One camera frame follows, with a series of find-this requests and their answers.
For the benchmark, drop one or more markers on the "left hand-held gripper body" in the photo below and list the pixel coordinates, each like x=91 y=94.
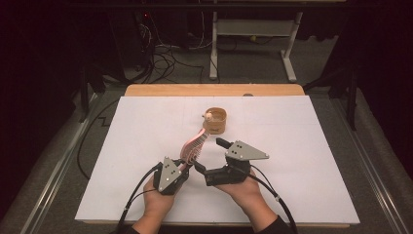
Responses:
x=168 y=178

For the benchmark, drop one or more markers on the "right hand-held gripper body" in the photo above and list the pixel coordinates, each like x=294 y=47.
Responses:
x=227 y=174

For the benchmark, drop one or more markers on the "pink hair comb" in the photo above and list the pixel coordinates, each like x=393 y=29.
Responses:
x=191 y=148

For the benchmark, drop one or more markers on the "person's right hand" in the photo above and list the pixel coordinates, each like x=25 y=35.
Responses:
x=245 y=193

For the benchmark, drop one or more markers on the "person's left hand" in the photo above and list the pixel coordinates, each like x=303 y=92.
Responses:
x=157 y=203

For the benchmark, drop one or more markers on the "white table cover sheet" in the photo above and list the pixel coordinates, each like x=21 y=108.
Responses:
x=130 y=146

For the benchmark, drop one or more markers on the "black tripod stand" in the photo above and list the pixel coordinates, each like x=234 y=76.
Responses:
x=94 y=81
x=350 y=97

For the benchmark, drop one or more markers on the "white metal stand frame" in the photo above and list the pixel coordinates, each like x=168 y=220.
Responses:
x=256 y=27

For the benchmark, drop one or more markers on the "aluminium floor rail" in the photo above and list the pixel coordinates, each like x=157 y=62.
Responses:
x=373 y=177
x=48 y=182

